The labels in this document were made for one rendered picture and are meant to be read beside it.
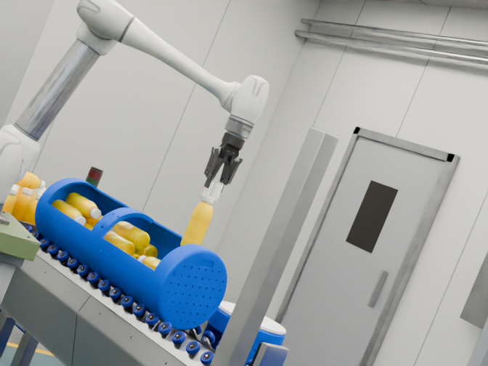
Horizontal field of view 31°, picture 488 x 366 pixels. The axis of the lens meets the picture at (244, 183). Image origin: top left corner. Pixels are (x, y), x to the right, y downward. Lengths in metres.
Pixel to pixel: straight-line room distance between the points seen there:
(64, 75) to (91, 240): 0.59
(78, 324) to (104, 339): 0.17
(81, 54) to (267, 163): 5.67
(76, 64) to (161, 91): 5.15
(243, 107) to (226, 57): 5.57
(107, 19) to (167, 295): 0.92
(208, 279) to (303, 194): 0.81
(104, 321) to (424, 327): 3.87
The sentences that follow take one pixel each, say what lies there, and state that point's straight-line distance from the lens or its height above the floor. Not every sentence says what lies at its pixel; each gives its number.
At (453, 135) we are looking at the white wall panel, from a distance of 6.94.
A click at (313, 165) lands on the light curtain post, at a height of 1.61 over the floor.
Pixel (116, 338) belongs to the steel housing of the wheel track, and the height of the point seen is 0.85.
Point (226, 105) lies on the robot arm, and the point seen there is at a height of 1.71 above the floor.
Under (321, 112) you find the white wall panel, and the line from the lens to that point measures 8.24.
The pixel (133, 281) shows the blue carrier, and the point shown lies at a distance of 2.96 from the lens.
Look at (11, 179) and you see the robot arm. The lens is 2.94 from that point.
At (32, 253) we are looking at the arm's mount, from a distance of 2.86.
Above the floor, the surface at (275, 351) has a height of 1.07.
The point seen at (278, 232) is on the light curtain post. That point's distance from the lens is 2.23.
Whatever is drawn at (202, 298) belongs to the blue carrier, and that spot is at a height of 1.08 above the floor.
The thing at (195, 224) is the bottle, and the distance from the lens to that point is 2.94.
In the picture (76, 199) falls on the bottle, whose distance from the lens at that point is 3.50.
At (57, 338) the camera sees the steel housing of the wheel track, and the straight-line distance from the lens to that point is 3.30.
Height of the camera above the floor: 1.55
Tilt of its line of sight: 1 degrees down
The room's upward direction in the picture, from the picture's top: 23 degrees clockwise
